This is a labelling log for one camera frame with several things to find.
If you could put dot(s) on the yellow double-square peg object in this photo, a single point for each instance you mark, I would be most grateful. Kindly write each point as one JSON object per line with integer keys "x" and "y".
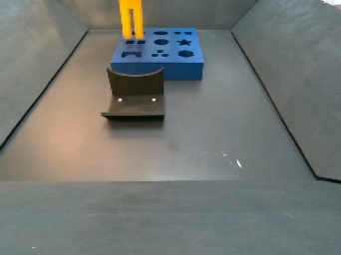
{"x": 133, "y": 18}

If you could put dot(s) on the black curved plastic holder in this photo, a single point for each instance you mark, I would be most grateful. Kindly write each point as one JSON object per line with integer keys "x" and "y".
{"x": 138, "y": 95}

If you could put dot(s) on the blue shape-sorter block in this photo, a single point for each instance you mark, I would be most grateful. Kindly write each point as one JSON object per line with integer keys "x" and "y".
{"x": 168, "y": 48}

